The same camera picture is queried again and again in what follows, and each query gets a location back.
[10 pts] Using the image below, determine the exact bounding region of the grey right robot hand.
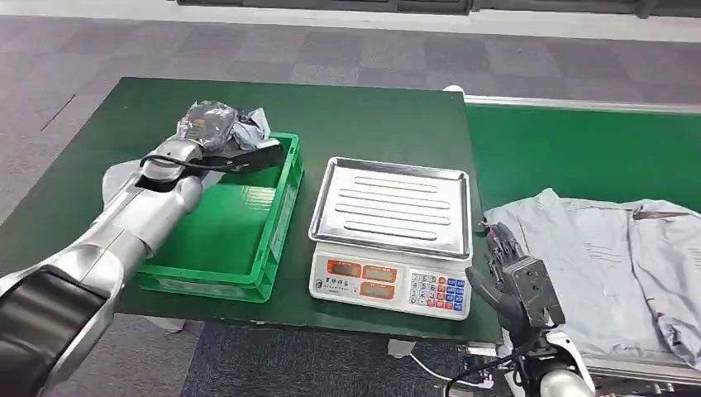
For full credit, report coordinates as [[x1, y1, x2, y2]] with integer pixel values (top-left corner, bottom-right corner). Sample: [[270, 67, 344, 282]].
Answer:
[[465, 221, 567, 333]]

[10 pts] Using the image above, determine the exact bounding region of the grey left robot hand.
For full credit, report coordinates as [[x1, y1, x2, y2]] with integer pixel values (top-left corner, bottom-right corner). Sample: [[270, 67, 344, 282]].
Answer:
[[199, 143, 286, 175]]

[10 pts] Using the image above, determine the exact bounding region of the large flat grey parcel bag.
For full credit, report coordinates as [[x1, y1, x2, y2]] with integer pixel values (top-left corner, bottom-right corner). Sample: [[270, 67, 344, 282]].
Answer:
[[484, 188, 674, 358]]

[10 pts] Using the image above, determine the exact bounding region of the green plastic crate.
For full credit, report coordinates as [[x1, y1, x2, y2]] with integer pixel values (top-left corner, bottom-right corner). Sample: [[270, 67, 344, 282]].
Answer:
[[133, 131, 304, 304]]

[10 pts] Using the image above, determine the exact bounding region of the white power plug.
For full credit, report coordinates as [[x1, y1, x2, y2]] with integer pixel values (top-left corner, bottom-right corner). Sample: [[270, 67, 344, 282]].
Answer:
[[386, 337, 417, 361]]

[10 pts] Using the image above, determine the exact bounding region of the green conveyor belt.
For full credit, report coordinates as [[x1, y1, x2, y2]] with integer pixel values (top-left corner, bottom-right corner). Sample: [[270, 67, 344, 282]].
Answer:
[[465, 103, 701, 215]]

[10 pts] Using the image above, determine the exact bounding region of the white electronic scale body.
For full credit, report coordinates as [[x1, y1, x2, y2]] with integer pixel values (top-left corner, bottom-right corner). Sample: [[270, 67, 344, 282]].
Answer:
[[309, 241, 474, 323]]

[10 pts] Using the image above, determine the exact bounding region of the steel scale weighing tray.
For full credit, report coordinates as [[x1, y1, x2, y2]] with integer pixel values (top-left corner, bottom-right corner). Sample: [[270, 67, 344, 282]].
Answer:
[[308, 156, 474, 262]]

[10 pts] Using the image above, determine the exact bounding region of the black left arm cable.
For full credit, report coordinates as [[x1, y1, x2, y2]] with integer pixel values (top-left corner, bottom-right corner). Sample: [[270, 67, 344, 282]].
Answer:
[[139, 154, 231, 172]]

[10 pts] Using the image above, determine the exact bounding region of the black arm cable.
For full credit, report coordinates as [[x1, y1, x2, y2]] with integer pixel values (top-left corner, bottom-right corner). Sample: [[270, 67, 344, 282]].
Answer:
[[444, 345, 544, 397], [139, 154, 231, 172]]

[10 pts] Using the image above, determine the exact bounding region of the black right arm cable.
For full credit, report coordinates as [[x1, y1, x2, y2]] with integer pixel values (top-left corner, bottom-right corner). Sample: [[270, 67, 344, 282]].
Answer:
[[444, 345, 544, 397]]

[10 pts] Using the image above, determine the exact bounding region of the white power cable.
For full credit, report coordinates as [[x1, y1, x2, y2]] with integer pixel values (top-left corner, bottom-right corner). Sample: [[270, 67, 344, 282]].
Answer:
[[408, 352, 495, 390]]

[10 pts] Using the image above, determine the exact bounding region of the aluminium conveyor end frame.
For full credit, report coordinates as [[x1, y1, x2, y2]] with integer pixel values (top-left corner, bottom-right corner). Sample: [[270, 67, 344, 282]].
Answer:
[[464, 340, 701, 397]]

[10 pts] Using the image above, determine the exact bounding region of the aluminium conveyor side rail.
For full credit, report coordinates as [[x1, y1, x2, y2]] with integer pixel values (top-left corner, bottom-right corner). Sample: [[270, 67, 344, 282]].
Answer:
[[464, 94, 701, 116]]

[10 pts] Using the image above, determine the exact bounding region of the dark window frame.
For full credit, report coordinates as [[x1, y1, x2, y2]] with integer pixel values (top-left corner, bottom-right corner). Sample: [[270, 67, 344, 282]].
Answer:
[[174, 0, 701, 20]]

